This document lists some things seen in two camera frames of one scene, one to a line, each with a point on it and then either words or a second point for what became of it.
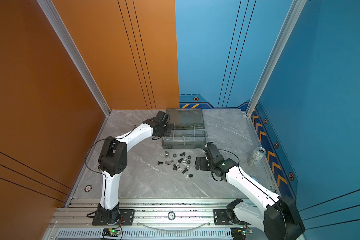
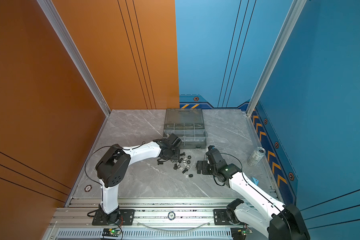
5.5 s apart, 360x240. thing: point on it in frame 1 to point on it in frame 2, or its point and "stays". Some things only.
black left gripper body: x=165 y=131 to x=174 y=154
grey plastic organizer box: x=187 y=129 stays
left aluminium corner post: x=49 y=9 stays
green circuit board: x=109 y=232 stays
